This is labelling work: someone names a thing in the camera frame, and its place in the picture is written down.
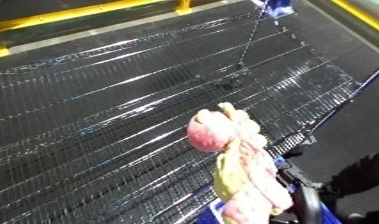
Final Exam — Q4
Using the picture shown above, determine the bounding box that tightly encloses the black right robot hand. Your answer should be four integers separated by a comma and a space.
274, 149, 379, 224

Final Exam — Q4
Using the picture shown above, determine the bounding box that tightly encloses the pink soft toy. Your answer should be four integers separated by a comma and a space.
185, 101, 298, 224

